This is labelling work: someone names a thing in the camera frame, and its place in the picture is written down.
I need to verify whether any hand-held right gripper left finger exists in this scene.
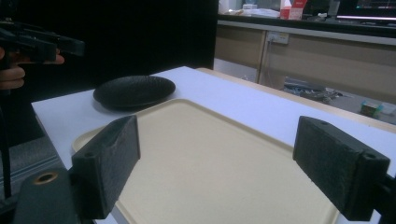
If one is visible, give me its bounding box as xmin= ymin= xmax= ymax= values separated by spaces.
xmin=71 ymin=114 xmax=141 ymax=220

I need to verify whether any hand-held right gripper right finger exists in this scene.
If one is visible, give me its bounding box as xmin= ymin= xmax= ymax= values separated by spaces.
xmin=292 ymin=115 xmax=391 ymax=222

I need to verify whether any small colourful box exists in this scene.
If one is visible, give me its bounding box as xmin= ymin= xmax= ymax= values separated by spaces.
xmin=360 ymin=100 xmax=385 ymax=119

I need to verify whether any black curtain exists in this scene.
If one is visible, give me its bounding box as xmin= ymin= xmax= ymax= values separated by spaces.
xmin=0 ymin=0 xmax=219 ymax=147

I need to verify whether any black textured plate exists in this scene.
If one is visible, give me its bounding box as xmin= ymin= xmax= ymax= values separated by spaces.
xmin=92 ymin=75 xmax=177 ymax=112

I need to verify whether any wooden cabinet counter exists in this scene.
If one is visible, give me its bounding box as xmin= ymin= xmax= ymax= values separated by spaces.
xmin=214 ymin=13 xmax=396 ymax=105

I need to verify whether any beige plastic tray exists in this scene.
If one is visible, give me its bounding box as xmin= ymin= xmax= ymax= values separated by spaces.
xmin=71 ymin=98 xmax=341 ymax=224

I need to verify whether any dark monitor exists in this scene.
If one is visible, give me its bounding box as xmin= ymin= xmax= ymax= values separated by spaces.
xmin=335 ymin=0 xmax=396 ymax=23

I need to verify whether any red and white box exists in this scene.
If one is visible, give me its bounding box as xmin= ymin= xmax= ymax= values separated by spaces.
xmin=279 ymin=0 xmax=308 ymax=21

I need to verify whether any pile of white papers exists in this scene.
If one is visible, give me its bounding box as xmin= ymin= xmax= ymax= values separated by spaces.
xmin=232 ymin=7 xmax=281 ymax=19

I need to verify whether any heap of cables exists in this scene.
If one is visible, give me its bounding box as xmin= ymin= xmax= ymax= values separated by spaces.
xmin=282 ymin=77 xmax=344 ymax=105

